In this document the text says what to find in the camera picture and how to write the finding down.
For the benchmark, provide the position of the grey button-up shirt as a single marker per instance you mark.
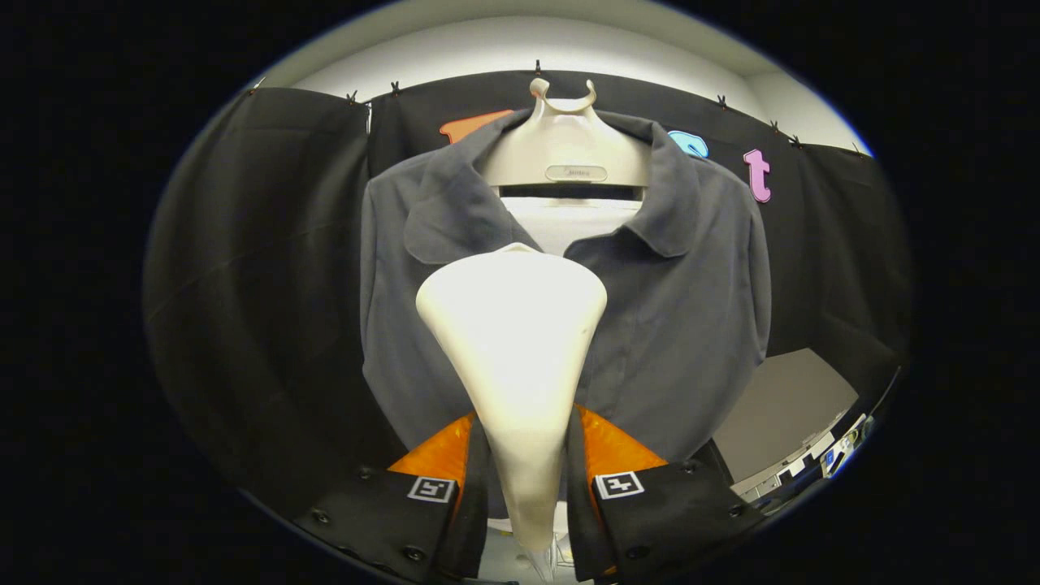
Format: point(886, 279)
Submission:
point(682, 325)

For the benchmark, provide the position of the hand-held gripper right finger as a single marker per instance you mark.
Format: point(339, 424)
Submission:
point(581, 528)

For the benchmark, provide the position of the grey cabinet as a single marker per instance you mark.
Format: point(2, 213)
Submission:
point(780, 414)

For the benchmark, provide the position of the white garment steamer head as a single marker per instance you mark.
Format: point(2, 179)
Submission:
point(512, 366)

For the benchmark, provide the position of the white board inside shirt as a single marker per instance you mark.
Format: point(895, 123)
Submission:
point(569, 223)

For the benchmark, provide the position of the cream steamer hanger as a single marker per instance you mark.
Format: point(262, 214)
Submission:
point(561, 146)

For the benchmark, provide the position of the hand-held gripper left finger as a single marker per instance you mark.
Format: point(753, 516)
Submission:
point(475, 520)

